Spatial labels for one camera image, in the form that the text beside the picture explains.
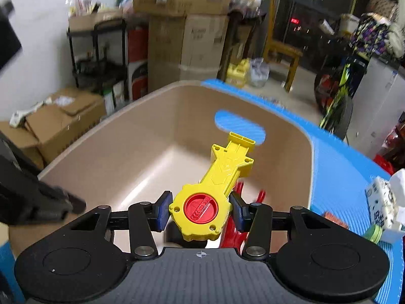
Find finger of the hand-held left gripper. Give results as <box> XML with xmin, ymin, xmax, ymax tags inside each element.
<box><xmin>47</xmin><ymin>184</ymin><xmax>87</xmax><ymax>215</ymax></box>

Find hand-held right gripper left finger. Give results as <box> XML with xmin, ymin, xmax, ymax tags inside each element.
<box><xmin>60</xmin><ymin>191</ymin><xmax>174</xmax><ymax>258</ymax></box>

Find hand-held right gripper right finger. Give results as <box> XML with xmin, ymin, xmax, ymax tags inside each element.
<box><xmin>228</xmin><ymin>192</ymin><xmax>342</xmax><ymax>258</ymax></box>

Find red hero action figure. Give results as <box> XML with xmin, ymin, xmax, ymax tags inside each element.
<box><xmin>220</xmin><ymin>180</ymin><xmax>269</xmax><ymax>257</ymax></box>

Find yellow toy launcher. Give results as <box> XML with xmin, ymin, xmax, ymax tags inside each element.
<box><xmin>169</xmin><ymin>131</ymin><xmax>256</xmax><ymax>241</ymax></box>

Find pink plastic basket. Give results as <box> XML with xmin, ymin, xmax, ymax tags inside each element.
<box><xmin>8</xmin><ymin>81</ymin><xmax>317</xmax><ymax>258</ymax></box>

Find flat cardboard box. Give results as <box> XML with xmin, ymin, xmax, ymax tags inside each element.
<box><xmin>25</xmin><ymin>87</ymin><xmax>106</xmax><ymax>165</ymax></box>

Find small patterned box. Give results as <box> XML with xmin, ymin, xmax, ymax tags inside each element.
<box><xmin>323</xmin><ymin>212</ymin><xmax>349</xmax><ymax>230</ymax></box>

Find blue silicone mat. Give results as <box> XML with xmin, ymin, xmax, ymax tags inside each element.
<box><xmin>0</xmin><ymin>79</ymin><xmax>405</xmax><ymax>304</ymax></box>

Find yellow plastic jug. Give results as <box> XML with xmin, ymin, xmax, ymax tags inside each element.
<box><xmin>226</xmin><ymin>59</ymin><xmax>250</xmax><ymax>87</ymax></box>

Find green round container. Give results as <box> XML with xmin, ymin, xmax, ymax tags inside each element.
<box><xmin>363</xmin><ymin>225</ymin><xmax>383</xmax><ymax>244</ymax></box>

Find clear plastic bag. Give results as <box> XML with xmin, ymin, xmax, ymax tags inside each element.
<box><xmin>250</xmin><ymin>59</ymin><xmax>270</xmax><ymax>87</ymax></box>

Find white floral tissue box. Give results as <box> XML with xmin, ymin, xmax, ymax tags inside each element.
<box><xmin>364</xmin><ymin>168</ymin><xmax>405</xmax><ymax>243</ymax></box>

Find black metal rack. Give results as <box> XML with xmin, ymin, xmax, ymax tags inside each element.
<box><xmin>67</xmin><ymin>19</ymin><xmax>149</xmax><ymax>102</ymax></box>

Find black and green bicycle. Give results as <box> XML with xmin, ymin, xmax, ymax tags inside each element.
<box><xmin>315</xmin><ymin>35</ymin><xmax>371</xmax><ymax>140</ymax></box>

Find red and white carton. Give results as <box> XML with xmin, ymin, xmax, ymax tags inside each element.
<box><xmin>128</xmin><ymin>27</ymin><xmax>149</xmax><ymax>100</ymax></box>

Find red gift boxes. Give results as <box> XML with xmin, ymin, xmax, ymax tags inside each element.
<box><xmin>373</xmin><ymin>155</ymin><xmax>396</xmax><ymax>174</ymax></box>

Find dark flat screen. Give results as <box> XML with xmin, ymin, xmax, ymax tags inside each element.
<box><xmin>0</xmin><ymin>0</ymin><xmax>23</xmax><ymax>70</ymax></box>

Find large plain cardboard box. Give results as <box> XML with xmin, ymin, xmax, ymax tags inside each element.
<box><xmin>148</xmin><ymin>14</ymin><xmax>229</xmax><ymax>92</ymax></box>

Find wooden chair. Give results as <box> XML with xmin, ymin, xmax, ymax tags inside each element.
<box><xmin>262</xmin><ymin>0</ymin><xmax>303</xmax><ymax>92</ymax></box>

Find white cabinet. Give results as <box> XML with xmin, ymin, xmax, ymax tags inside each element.
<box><xmin>346</xmin><ymin>54</ymin><xmax>405</xmax><ymax>159</ymax></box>

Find purple floral garment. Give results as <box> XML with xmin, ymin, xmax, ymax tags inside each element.
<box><xmin>350</xmin><ymin>13</ymin><xmax>399</xmax><ymax>61</ymax></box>

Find dark glass door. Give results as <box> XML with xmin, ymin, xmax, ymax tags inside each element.
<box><xmin>272</xmin><ymin>0</ymin><xmax>374</xmax><ymax>42</ymax></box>

